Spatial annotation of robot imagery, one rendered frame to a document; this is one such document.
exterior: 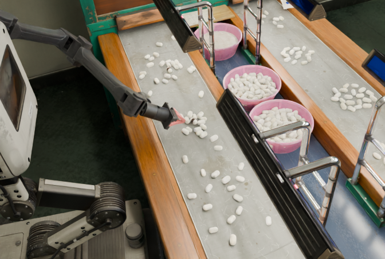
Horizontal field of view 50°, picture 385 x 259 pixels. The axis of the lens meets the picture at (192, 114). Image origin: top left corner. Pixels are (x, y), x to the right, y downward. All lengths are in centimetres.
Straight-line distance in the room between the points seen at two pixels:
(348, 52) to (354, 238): 99
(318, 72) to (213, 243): 103
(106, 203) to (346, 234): 83
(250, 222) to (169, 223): 27
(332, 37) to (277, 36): 28
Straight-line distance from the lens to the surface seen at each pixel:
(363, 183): 163
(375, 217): 159
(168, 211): 146
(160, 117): 159
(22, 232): 195
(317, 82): 201
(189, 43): 164
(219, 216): 147
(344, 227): 157
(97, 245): 179
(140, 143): 169
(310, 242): 104
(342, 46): 223
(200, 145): 168
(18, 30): 157
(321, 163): 113
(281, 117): 181
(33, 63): 336
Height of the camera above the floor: 196
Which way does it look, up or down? 42 degrees down
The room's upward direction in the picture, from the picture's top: 6 degrees counter-clockwise
